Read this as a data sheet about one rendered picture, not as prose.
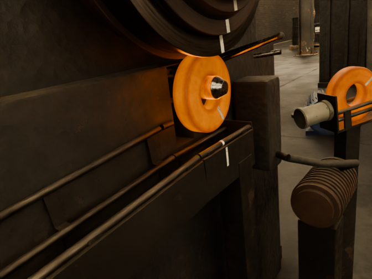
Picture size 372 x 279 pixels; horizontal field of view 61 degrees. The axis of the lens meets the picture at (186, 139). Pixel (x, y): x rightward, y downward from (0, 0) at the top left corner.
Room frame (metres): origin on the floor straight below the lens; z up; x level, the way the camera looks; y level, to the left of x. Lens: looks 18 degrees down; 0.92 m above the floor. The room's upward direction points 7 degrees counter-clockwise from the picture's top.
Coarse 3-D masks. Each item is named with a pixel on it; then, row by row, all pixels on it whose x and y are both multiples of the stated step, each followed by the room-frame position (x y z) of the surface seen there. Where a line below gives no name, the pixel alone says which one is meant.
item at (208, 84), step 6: (168, 78) 0.66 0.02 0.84; (210, 78) 0.59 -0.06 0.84; (216, 78) 0.59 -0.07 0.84; (204, 84) 0.59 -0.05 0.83; (210, 84) 0.58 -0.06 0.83; (216, 84) 0.58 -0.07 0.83; (222, 84) 0.58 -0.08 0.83; (204, 90) 0.59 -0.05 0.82; (210, 90) 0.58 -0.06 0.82; (216, 90) 0.58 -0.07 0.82; (222, 90) 0.57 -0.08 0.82; (204, 96) 0.59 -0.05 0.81; (210, 96) 0.58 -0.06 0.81; (216, 96) 0.58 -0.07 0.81
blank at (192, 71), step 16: (192, 64) 0.57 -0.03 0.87; (208, 64) 0.60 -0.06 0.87; (224, 64) 0.65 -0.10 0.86; (176, 80) 0.57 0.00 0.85; (192, 80) 0.56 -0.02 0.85; (176, 96) 0.56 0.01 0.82; (192, 96) 0.56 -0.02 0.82; (224, 96) 0.64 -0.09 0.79; (176, 112) 0.57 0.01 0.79; (192, 112) 0.55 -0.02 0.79; (208, 112) 0.59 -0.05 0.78; (224, 112) 0.64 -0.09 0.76; (192, 128) 0.58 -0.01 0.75; (208, 128) 0.59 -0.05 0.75
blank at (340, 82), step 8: (344, 72) 0.86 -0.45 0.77; (352, 72) 0.86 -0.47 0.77; (360, 72) 0.87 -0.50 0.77; (368, 72) 0.87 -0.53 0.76; (336, 80) 0.86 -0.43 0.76; (344, 80) 0.85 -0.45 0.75; (352, 80) 0.86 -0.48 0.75; (360, 80) 0.87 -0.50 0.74; (368, 80) 0.87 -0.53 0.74; (328, 88) 0.87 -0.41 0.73; (336, 88) 0.85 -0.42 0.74; (344, 88) 0.85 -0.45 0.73; (360, 88) 0.88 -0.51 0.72; (368, 88) 0.87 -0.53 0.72; (344, 96) 0.85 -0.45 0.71; (360, 96) 0.88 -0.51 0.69; (368, 96) 0.87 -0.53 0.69; (344, 104) 0.85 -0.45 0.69; (352, 104) 0.88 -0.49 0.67; (352, 112) 0.86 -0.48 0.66; (352, 120) 0.86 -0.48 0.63
